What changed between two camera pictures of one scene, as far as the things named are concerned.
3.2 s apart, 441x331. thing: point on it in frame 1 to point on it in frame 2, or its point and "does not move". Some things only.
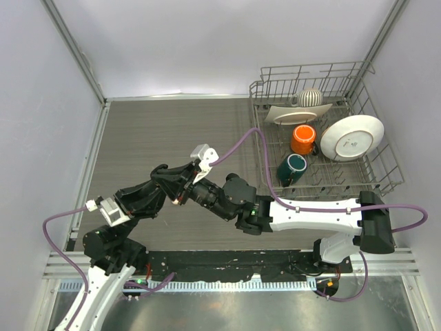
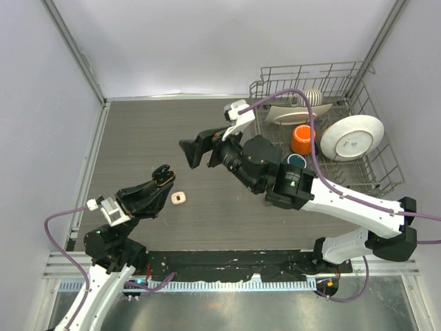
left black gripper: x=140 y=200 does not move
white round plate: x=351 y=137 does not move
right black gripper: x=179 y=179 to x=205 y=141
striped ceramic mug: x=306 y=98 does not move
